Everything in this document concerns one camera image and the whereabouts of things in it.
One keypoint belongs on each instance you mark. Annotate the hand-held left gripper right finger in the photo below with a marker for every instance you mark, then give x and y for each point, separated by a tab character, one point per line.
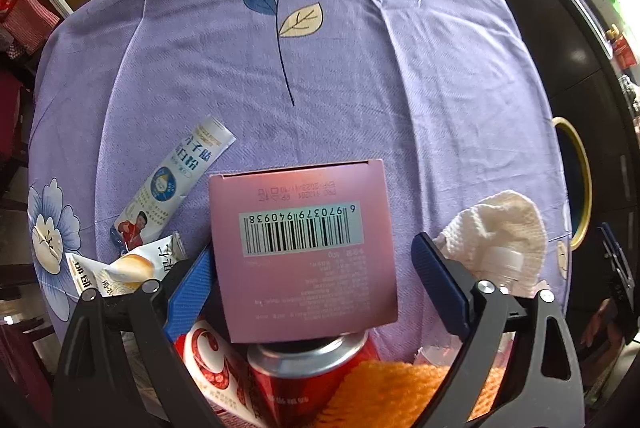
440	288

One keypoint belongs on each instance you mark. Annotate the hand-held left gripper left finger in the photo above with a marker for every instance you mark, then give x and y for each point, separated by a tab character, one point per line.
192	288

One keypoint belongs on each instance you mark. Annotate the clear plastic bottle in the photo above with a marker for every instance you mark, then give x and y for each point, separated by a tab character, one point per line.
505	260

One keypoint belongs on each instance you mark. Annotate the white paper towel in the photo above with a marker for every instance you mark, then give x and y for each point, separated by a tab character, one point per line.
500	218

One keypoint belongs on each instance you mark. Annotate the cardboard box with barcode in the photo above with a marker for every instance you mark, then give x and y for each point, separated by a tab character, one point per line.
300	278

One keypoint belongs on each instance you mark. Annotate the yellow-rimmed trash bin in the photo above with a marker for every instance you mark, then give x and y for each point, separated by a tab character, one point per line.
583	158

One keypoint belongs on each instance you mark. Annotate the red soda can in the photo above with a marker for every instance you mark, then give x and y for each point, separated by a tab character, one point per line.
295	383

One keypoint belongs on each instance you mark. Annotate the person's right hand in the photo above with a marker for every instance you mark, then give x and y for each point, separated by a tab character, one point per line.
597	323

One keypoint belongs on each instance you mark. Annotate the crumpled snack wrapper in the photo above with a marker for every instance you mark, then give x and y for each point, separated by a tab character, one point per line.
130	265

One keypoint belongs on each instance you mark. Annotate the red and white packet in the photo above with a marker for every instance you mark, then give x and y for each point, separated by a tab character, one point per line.
210	358

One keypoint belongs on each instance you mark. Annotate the long white sachet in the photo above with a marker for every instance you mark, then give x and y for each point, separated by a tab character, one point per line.
165	178

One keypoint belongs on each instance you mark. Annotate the orange cloth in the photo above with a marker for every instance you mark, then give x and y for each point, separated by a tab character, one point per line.
390	393

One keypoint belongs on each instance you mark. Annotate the purple floral tablecloth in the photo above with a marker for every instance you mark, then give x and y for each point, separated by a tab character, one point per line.
400	83

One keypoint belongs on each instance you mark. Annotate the red checked cloth bag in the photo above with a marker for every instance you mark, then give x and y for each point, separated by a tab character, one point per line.
25	13

